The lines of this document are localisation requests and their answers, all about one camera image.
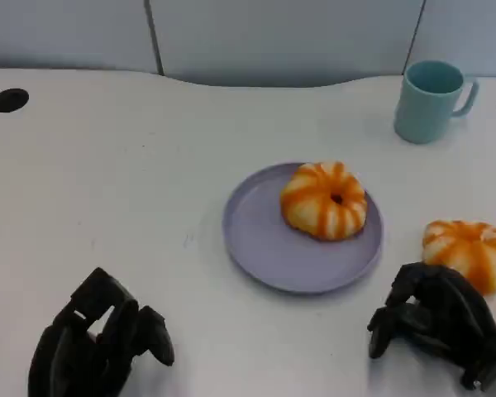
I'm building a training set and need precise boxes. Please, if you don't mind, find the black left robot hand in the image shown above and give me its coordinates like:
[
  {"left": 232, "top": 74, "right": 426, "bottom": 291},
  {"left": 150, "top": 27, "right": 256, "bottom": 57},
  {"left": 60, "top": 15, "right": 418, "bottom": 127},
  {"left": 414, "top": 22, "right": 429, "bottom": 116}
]
[{"left": 27, "top": 266, "right": 176, "bottom": 397}]

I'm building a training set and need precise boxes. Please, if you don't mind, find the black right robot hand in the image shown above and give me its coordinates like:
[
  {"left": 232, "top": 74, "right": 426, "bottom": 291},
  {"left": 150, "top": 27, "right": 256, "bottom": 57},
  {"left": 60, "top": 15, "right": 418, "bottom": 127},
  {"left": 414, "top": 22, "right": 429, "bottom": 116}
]
[{"left": 366, "top": 262, "right": 496, "bottom": 390}]

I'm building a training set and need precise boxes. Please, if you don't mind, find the orange white toy bread roll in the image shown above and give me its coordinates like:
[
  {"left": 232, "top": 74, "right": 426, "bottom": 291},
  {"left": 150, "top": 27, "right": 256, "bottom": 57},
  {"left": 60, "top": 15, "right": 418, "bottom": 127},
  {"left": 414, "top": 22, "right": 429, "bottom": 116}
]
[
  {"left": 279, "top": 160, "right": 368, "bottom": 242},
  {"left": 421, "top": 219, "right": 496, "bottom": 296}
]

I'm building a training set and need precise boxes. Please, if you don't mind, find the lilac plate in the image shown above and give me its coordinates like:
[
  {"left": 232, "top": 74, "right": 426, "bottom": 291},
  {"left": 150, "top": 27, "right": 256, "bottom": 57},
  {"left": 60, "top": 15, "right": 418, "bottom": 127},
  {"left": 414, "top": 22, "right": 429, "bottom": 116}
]
[{"left": 222, "top": 162, "right": 384, "bottom": 295}]

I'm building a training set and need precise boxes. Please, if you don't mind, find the pale green mug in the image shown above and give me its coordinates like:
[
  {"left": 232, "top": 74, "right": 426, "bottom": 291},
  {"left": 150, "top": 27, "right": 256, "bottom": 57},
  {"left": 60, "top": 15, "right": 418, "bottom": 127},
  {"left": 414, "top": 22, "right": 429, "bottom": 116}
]
[{"left": 393, "top": 60, "right": 479, "bottom": 145}]

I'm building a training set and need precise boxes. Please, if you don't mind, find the grey partition panel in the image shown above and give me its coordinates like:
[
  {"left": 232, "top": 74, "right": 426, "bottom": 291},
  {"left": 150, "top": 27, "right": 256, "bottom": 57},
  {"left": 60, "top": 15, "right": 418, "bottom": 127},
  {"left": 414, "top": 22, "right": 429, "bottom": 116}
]
[
  {"left": 0, "top": 0, "right": 159, "bottom": 75},
  {"left": 148, "top": 0, "right": 426, "bottom": 88},
  {"left": 405, "top": 0, "right": 496, "bottom": 78}
]

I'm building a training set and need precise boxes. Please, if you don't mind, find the black table cable grommet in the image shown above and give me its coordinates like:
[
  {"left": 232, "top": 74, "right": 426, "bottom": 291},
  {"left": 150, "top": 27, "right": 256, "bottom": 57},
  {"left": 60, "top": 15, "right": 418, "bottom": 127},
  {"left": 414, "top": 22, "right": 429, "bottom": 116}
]
[{"left": 0, "top": 87, "right": 30, "bottom": 113}]

